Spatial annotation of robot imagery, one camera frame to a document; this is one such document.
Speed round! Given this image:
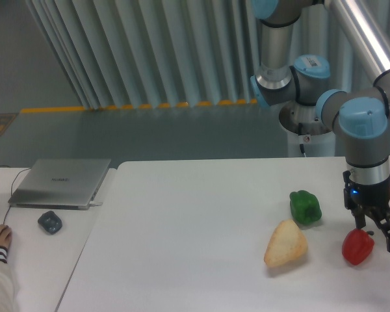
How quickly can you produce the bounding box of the pleated grey curtain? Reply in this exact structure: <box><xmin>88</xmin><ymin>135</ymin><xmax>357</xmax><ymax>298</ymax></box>
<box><xmin>25</xmin><ymin>0</ymin><xmax>390</xmax><ymax>110</ymax></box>

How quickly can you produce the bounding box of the red bell pepper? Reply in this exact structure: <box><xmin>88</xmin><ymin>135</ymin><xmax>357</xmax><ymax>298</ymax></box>
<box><xmin>342</xmin><ymin>229</ymin><xmax>374</xmax><ymax>265</ymax></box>

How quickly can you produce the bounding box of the silver closed laptop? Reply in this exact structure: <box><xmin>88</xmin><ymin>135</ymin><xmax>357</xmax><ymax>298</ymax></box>
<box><xmin>8</xmin><ymin>159</ymin><xmax>111</xmax><ymax>210</ymax></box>

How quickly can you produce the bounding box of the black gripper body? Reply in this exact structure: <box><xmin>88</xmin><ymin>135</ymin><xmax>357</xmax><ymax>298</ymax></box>
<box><xmin>343</xmin><ymin>170</ymin><xmax>390</xmax><ymax>220</ymax></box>

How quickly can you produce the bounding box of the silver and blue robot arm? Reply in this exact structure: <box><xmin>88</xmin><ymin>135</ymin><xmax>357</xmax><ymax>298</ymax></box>
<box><xmin>251</xmin><ymin>1</ymin><xmax>390</xmax><ymax>252</ymax></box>

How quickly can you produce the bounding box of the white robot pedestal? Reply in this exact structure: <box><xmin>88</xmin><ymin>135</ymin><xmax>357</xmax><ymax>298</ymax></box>
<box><xmin>279</xmin><ymin>101</ymin><xmax>335</xmax><ymax>157</ymax></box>

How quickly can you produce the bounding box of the dark grey small case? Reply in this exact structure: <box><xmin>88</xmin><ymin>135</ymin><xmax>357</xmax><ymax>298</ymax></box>
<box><xmin>38</xmin><ymin>211</ymin><xmax>63</xmax><ymax>235</ymax></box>

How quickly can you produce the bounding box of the green bell pepper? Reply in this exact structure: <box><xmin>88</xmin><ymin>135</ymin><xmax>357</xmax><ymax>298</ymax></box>
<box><xmin>289</xmin><ymin>190</ymin><xmax>322</xmax><ymax>226</ymax></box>

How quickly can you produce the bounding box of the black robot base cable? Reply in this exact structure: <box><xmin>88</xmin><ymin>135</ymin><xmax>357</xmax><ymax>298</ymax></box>
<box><xmin>297</xmin><ymin>122</ymin><xmax>307</xmax><ymax>159</ymax></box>

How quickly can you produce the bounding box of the thin black cable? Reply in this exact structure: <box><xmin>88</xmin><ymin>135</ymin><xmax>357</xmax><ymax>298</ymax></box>
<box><xmin>0</xmin><ymin>166</ymin><xmax>32</xmax><ymax>226</ymax></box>

